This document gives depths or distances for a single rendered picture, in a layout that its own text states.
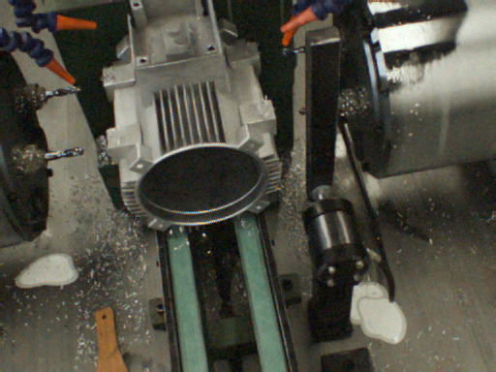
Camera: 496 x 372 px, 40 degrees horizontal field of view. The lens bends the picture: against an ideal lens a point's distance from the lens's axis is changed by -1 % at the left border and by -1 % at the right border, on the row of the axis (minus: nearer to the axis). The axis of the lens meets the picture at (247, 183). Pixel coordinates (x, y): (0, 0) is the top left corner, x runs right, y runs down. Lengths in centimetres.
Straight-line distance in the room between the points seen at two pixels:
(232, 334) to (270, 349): 10
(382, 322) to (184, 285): 28
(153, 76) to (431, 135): 32
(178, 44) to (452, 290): 50
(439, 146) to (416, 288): 25
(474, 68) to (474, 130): 7
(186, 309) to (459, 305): 38
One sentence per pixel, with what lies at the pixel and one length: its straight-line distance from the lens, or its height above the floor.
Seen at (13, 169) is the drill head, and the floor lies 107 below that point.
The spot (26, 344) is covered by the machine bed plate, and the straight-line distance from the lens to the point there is 102.
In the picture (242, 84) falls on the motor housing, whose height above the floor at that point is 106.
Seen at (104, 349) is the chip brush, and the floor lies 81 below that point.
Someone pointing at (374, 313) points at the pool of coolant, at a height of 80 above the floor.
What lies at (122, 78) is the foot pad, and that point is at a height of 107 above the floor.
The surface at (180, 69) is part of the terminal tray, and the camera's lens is 78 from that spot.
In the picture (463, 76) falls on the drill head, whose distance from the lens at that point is 79.
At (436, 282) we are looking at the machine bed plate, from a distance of 100.
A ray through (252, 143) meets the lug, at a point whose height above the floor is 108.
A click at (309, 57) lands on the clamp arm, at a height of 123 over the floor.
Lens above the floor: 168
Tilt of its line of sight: 55 degrees down
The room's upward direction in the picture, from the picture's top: 7 degrees counter-clockwise
